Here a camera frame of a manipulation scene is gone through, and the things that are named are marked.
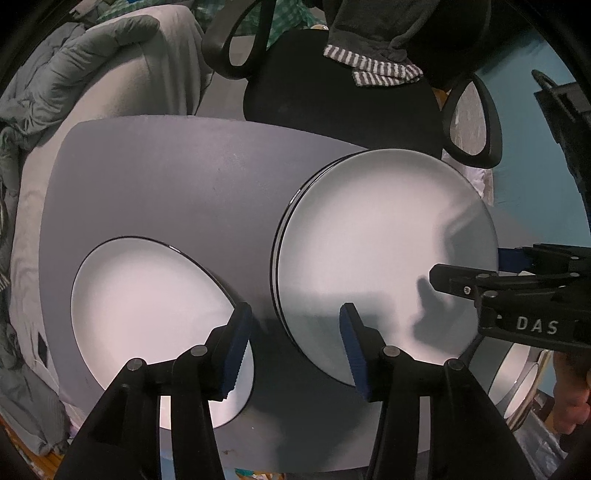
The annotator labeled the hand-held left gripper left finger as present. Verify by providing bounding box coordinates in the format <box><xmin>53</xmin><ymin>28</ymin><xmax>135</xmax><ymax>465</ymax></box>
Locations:
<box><xmin>54</xmin><ymin>302</ymin><xmax>254</xmax><ymax>480</ymax></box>

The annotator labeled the grey quilted duvet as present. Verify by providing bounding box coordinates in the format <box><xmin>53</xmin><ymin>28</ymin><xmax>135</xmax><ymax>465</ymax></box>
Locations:
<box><xmin>0</xmin><ymin>14</ymin><xmax>162</xmax><ymax>455</ymax></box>

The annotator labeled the dark grey striped-cuff garment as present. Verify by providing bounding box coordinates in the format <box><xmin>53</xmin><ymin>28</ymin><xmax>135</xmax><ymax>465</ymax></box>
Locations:
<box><xmin>322</xmin><ymin>0</ymin><xmax>490</xmax><ymax>88</ymax></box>

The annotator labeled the person's right hand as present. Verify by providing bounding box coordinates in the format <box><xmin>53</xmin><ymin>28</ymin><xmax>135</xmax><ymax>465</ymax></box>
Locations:
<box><xmin>551</xmin><ymin>353</ymin><xmax>591</xmax><ymax>435</ymax></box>

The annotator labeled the black metal frame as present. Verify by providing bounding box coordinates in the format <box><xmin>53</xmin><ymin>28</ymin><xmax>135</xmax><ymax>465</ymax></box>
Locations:
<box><xmin>531</xmin><ymin>69</ymin><xmax>591</xmax><ymax>195</ymax></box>

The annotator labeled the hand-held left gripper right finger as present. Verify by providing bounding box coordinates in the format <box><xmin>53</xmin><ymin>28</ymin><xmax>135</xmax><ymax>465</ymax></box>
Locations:
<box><xmin>338</xmin><ymin>302</ymin><xmax>536</xmax><ymax>480</ymax></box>

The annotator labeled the white bowl with grey outside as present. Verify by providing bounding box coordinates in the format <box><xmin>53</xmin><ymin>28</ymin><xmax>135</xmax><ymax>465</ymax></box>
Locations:
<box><xmin>487</xmin><ymin>344</ymin><xmax>548</xmax><ymax>422</ymax></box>

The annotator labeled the black office chair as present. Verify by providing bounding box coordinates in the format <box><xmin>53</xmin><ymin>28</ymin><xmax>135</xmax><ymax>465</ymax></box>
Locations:
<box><xmin>202</xmin><ymin>0</ymin><xmax>503</xmax><ymax>169</ymax></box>

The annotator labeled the white bed sheet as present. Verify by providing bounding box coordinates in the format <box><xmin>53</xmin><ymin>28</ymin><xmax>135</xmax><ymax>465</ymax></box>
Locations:
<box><xmin>9</xmin><ymin>4</ymin><xmax>215</xmax><ymax>416</ymax></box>

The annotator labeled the silver plastic sheet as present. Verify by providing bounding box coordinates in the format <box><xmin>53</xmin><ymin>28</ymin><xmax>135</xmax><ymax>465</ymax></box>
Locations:
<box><xmin>503</xmin><ymin>408</ymin><xmax>571</xmax><ymax>480</ymax></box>

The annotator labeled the white plate with grey rim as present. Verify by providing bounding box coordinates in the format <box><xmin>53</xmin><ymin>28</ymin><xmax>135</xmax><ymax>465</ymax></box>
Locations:
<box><xmin>70</xmin><ymin>236</ymin><xmax>256</xmax><ymax>430</ymax></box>
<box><xmin>270</xmin><ymin>148</ymin><xmax>499</xmax><ymax>387</ymax></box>

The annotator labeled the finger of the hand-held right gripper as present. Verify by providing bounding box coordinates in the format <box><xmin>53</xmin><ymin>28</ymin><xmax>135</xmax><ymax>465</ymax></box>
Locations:
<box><xmin>428</xmin><ymin>263</ymin><xmax>591</xmax><ymax>301</ymax></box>
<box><xmin>498</xmin><ymin>244</ymin><xmax>591</xmax><ymax>275</ymax></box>

